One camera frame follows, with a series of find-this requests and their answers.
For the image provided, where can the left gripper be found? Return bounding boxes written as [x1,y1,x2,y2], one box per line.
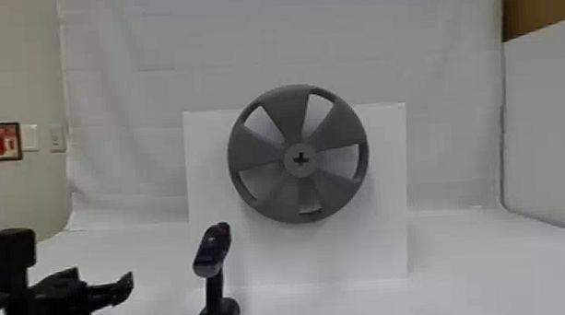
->
[28,263,136,315]

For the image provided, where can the drill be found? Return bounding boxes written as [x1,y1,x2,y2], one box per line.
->
[187,221,241,315]

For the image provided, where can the grey wheel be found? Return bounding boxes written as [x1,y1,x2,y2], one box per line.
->
[222,80,373,228]

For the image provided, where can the white panel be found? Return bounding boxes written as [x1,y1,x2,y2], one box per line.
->
[182,99,416,290]
[492,14,565,243]

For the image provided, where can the white wall switch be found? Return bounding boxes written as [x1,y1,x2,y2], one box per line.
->
[19,123,41,153]
[48,122,67,153]

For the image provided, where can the red and white wall sign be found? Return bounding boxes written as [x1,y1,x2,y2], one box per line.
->
[0,122,23,162]

